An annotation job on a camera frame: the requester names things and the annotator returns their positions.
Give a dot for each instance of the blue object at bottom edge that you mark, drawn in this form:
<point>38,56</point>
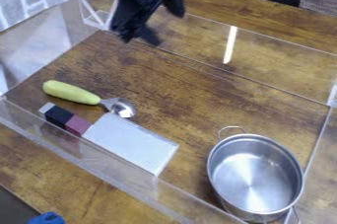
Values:
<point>47,218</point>

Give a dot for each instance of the spoon with yellow-green handle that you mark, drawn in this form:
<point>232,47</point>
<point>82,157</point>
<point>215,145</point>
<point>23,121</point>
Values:
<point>68,92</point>

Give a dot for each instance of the stainless steel pot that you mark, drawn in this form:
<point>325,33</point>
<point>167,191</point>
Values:
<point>255,175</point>

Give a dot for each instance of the toy cleaver knife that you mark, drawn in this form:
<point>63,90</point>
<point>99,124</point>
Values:
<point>119,136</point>

